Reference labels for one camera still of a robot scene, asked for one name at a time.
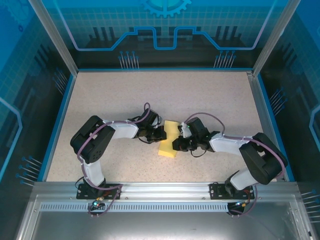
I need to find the yellow paper sheet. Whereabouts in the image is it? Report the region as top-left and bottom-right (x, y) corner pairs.
(157, 119), (181, 159)

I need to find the metal sheet panel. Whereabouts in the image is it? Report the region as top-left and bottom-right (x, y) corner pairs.
(14, 194), (316, 240)

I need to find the blue table border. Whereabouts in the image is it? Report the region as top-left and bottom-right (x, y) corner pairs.
(37, 66), (296, 183)

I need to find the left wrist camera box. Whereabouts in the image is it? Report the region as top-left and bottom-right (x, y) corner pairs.
(153, 115), (164, 129)

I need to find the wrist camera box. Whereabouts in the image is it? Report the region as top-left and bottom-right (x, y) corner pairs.
(153, 115), (164, 129)
(177, 121), (191, 138)

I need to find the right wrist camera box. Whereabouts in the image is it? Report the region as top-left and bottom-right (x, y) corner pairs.
(177, 121), (191, 138)

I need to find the thin black right gripper wire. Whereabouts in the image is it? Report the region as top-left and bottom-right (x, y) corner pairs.
(190, 147), (209, 158)

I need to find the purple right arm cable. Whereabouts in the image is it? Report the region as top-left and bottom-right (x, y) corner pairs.
(182, 112), (288, 217)

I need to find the aluminium mounting rail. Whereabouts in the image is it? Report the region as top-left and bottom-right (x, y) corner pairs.
(32, 181), (300, 201)

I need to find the aluminium side rail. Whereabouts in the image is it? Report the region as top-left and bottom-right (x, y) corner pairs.
(246, 71), (287, 182)

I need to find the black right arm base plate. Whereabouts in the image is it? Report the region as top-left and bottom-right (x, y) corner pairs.
(209, 182), (255, 200)

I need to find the slotted metal cable duct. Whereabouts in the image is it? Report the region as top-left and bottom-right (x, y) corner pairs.
(39, 202), (251, 213)

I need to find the lit cable connector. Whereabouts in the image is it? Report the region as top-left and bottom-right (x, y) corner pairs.
(233, 199), (251, 209)
(90, 197), (106, 210)

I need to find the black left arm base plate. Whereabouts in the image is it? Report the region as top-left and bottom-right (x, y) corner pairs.
(76, 183), (123, 200)

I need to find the aluminium frame post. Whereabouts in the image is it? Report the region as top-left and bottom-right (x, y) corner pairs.
(252, 0), (302, 77)
(27, 0), (79, 76)

